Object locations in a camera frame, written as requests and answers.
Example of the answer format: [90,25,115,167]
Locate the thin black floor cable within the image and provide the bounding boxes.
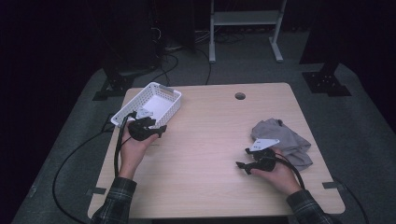
[334,178,371,224]

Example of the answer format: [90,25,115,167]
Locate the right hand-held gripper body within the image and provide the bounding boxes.
[248,138,281,173]

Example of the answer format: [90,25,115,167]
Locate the person's left hand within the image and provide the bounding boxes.
[119,125,160,180]

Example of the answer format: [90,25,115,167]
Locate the white perforated plastic basket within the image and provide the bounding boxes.
[110,81,183,130]

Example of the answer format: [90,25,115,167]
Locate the bundle of floor cables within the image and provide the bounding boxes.
[146,27,247,88]

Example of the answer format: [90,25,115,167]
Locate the black metal stand base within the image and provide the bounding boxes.
[92,66,157,102]
[300,31,353,97]

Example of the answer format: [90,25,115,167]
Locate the grey pants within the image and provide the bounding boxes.
[250,118,314,172]

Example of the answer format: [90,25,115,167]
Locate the dark tape strip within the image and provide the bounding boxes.
[321,181,346,190]
[85,187,107,196]

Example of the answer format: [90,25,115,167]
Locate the white metal stand frame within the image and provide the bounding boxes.
[208,0,288,64]

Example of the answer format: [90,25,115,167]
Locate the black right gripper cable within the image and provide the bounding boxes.
[273,152,306,190]

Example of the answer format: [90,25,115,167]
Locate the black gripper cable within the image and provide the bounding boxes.
[113,111,138,179]
[273,152,306,190]

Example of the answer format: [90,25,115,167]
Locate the black floor cable loop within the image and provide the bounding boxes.
[51,125,115,224]

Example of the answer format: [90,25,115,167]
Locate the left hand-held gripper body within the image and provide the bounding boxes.
[127,106,157,142]

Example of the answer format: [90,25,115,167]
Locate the person's right hand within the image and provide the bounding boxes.
[250,156,303,196]

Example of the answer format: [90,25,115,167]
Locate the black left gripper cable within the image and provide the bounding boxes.
[113,111,138,179]

